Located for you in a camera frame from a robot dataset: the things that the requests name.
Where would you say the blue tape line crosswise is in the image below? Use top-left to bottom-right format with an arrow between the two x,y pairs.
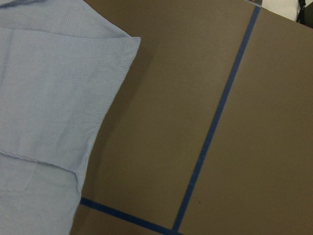
80,197 -> 181,235

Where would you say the blue tape line lengthwise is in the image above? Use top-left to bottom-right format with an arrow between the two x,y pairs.
169,6 -> 261,235

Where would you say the light blue striped shirt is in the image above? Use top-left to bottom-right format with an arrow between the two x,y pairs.
0,0 -> 141,235

